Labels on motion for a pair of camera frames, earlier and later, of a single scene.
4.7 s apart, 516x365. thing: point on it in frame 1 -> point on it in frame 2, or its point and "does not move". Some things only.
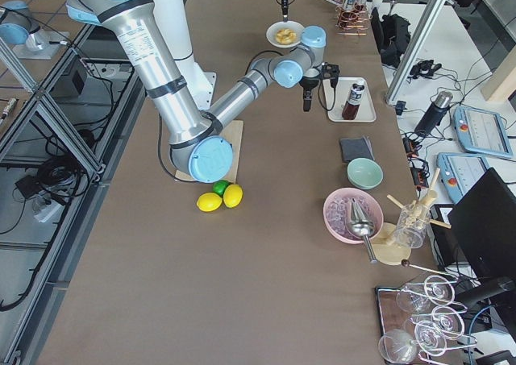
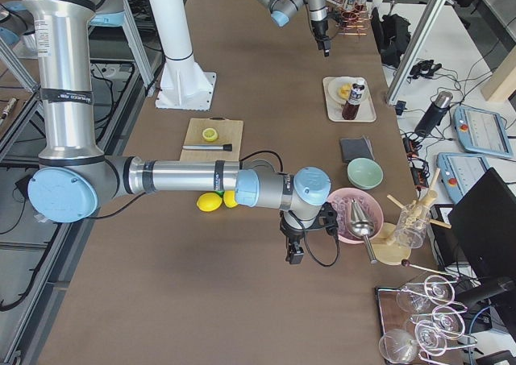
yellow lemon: (209, 201) does not move
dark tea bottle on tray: (355, 99) does not move
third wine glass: (447, 322) does not move
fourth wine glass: (430, 338) does not move
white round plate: (285, 34) -> (334, 86)
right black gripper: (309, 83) -> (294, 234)
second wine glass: (414, 298) does not move
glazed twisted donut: (285, 35) -> (344, 90)
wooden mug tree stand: (397, 240) does not move
